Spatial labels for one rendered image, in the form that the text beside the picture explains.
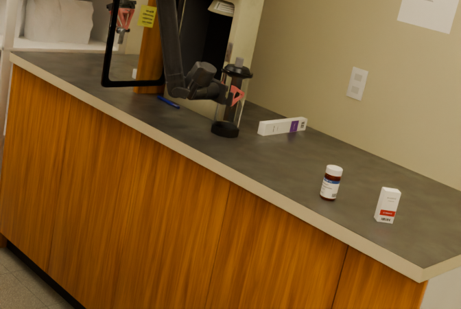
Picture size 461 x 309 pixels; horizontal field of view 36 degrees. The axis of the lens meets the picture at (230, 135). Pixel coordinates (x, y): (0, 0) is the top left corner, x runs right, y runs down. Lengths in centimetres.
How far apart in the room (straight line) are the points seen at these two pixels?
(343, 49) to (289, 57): 27
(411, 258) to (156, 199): 98
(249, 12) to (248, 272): 92
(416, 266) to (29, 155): 185
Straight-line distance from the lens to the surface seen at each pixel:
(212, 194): 221
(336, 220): 188
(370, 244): 182
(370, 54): 265
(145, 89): 277
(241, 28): 250
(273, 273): 209
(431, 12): 253
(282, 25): 291
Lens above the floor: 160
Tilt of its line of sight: 16 degrees down
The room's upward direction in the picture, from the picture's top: 12 degrees clockwise
